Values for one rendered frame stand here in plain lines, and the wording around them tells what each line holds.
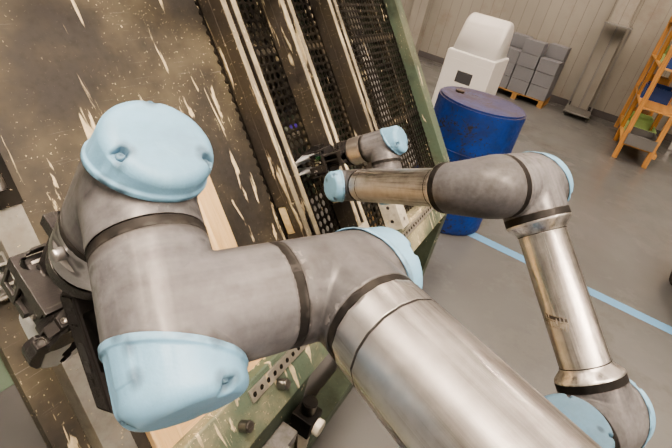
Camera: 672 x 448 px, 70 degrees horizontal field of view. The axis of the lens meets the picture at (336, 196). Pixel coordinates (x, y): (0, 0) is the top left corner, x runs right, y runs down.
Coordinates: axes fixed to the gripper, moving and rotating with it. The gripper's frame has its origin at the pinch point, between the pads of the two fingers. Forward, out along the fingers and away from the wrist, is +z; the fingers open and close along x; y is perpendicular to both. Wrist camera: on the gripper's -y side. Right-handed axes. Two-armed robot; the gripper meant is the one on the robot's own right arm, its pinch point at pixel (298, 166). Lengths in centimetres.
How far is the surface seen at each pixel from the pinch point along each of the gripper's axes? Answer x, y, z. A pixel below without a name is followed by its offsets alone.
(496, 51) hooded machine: -11, -479, 37
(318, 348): 46, 23, -3
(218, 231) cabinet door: 5.3, 37.3, 0.4
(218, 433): 41, 60, -3
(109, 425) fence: 25, 77, -2
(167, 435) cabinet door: 35, 68, 0
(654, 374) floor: 195, -172, -63
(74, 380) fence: 15, 79, -2
